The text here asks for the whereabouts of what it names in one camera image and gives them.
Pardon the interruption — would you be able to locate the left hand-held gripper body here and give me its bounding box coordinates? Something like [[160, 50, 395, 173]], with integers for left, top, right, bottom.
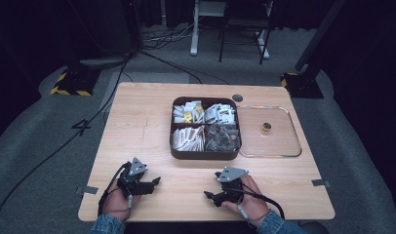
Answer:
[[117, 157, 149, 198]]

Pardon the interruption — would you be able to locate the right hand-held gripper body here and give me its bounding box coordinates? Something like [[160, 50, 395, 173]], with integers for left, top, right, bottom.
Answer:
[[214, 166, 250, 208]]

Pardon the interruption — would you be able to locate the person's right hand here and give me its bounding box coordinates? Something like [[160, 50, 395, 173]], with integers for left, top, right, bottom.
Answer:
[[220, 174, 272, 226]]

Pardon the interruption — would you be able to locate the person's left hand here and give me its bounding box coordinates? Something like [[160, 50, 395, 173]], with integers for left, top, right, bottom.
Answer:
[[102, 179, 142, 222]]

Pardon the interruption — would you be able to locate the brown four-compartment box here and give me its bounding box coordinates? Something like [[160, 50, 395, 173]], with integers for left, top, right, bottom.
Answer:
[[169, 96, 242, 161]]

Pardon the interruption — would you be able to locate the pile of dark grey packets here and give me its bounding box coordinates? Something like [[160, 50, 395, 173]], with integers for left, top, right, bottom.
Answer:
[[204, 124, 241, 153]]

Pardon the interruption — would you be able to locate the pile of white brown stick packets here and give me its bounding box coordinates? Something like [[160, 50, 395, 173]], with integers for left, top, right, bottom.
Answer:
[[171, 125, 206, 153]]

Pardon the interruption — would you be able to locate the pile of white red packets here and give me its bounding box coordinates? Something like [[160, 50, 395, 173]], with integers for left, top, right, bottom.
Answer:
[[204, 102, 237, 126]]

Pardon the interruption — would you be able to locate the clear lid with gold knob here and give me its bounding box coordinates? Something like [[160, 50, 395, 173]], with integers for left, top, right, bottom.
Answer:
[[236, 103, 303, 159]]

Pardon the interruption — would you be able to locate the pile of white yellow packets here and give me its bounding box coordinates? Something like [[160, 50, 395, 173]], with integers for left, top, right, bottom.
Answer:
[[172, 100, 206, 125]]

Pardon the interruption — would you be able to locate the black yellow striped stand base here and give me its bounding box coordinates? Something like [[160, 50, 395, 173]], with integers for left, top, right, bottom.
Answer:
[[49, 62, 102, 98], [279, 70, 326, 100]]

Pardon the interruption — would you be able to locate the black slanted stand pole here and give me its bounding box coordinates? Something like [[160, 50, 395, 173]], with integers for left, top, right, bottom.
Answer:
[[294, 0, 347, 73]]

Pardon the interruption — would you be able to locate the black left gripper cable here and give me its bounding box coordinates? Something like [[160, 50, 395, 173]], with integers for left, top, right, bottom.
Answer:
[[97, 161, 130, 218]]

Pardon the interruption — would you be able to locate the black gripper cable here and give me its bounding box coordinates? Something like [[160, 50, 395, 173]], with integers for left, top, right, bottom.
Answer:
[[97, 161, 130, 218], [225, 186, 287, 221]]

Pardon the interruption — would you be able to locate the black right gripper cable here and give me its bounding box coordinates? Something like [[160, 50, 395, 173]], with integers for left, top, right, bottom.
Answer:
[[225, 186, 287, 221]]

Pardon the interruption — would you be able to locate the grey metal table bracket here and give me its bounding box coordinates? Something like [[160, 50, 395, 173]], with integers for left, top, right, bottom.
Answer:
[[310, 178, 333, 189], [75, 185, 99, 196]]

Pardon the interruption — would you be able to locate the long black floor cable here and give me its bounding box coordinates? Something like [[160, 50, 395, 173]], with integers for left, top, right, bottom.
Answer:
[[0, 52, 136, 225]]

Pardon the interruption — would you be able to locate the white desk frame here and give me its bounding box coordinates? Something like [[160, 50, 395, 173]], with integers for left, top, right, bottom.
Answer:
[[189, 0, 272, 60]]

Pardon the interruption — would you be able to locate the bundle of floor cables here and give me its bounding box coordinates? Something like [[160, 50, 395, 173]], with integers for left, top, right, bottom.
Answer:
[[140, 22, 195, 52]]

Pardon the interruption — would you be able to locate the black metal chair frame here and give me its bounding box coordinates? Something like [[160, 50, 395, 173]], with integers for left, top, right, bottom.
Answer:
[[218, 0, 274, 65]]

